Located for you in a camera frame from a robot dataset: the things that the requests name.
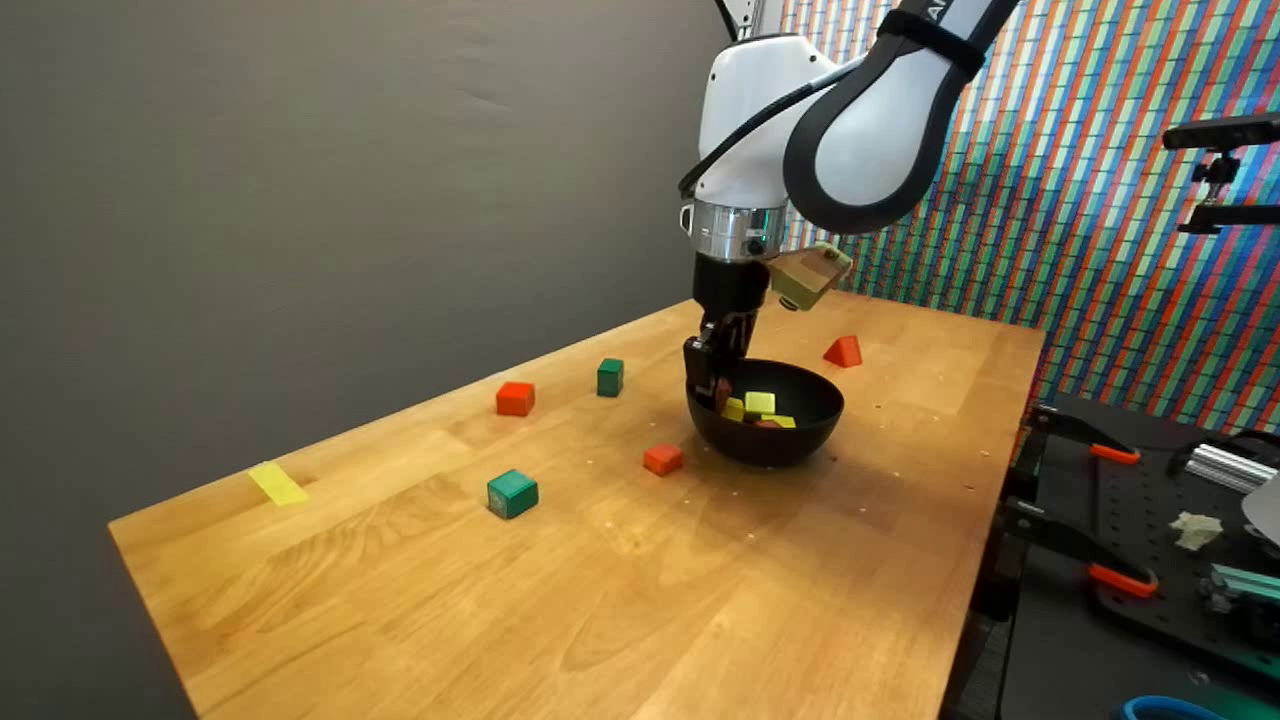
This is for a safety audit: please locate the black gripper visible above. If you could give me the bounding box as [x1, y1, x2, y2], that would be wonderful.
[687, 258, 770, 397]

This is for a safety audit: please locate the lime yellow block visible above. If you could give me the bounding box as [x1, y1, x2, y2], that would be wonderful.
[746, 390, 776, 417]

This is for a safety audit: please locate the red triangular prism block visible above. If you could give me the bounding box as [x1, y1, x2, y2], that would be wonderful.
[826, 337, 864, 368]

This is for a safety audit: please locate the black bowl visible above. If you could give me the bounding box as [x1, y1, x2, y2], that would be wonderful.
[684, 342, 845, 470]

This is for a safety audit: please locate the green cube block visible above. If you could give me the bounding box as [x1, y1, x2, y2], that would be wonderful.
[484, 470, 541, 519]
[596, 357, 625, 397]

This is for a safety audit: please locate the small red cube block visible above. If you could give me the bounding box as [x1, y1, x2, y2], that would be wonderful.
[645, 446, 684, 478]

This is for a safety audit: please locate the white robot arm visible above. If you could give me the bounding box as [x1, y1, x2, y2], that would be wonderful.
[678, 0, 1022, 397]

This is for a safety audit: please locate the yellow tape strip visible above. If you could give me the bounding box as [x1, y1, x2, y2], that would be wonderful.
[247, 463, 310, 509]

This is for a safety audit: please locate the black perforated tool board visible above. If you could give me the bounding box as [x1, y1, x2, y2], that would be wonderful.
[1011, 417, 1280, 696]

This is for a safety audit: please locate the wrist camera on wooden mount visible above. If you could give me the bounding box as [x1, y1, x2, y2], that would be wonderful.
[770, 245, 854, 312]

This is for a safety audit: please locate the orange handled clamp upper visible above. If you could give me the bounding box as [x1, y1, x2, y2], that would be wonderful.
[1038, 410, 1145, 470]

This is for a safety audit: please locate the orange handled clamp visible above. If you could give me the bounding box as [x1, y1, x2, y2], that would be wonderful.
[1038, 410, 1145, 470]
[1006, 501, 1160, 604]

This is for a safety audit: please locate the orange handled clamp lower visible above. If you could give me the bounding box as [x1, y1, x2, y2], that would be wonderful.
[1006, 501, 1160, 604]

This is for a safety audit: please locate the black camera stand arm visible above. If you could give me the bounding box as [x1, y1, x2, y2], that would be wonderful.
[1160, 113, 1280, 238]

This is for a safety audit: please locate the blue handled tool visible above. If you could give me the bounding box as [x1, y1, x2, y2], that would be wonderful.
[1116, 696, 1226, 720]

